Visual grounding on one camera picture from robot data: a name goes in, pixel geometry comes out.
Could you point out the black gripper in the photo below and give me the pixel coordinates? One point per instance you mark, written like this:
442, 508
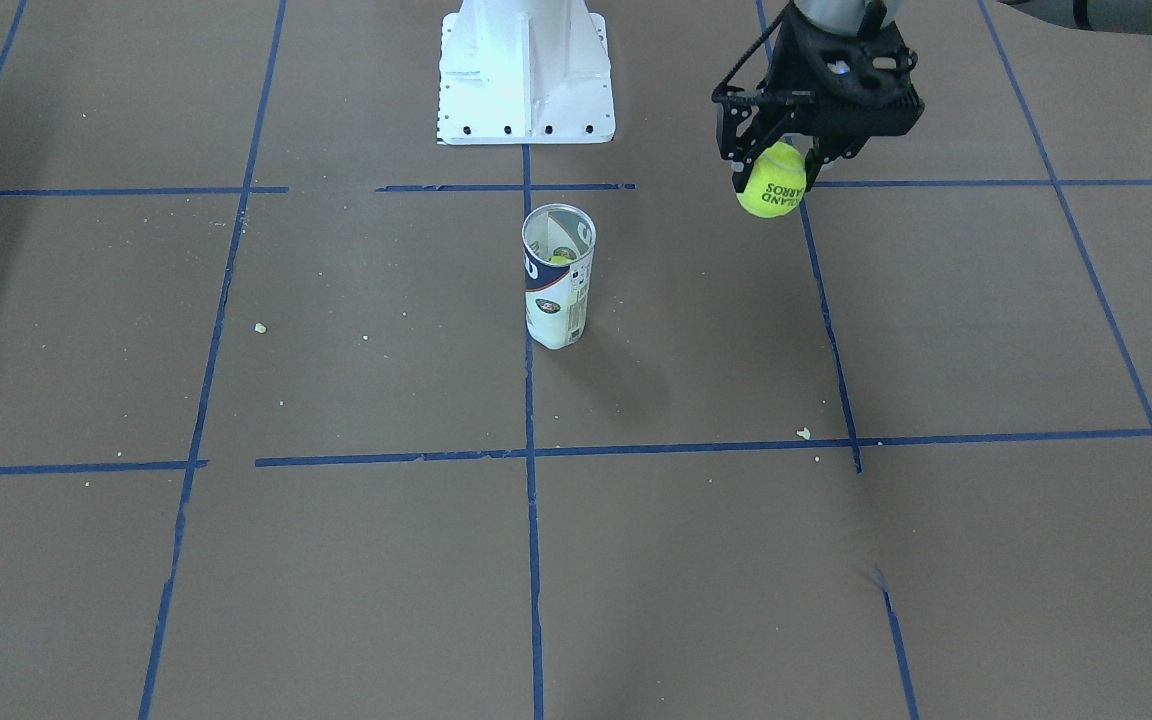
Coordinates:
789, 66

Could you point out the yellow tennis ball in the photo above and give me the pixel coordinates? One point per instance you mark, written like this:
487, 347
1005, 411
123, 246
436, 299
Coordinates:
776, 183

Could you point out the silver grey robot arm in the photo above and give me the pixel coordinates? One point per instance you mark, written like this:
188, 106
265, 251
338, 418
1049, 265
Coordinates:
838, 72

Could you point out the clear tennis ball can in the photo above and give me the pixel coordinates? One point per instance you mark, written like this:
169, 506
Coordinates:
556, 297

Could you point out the white pedestal column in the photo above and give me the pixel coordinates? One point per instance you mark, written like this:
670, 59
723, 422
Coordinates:
515, 72

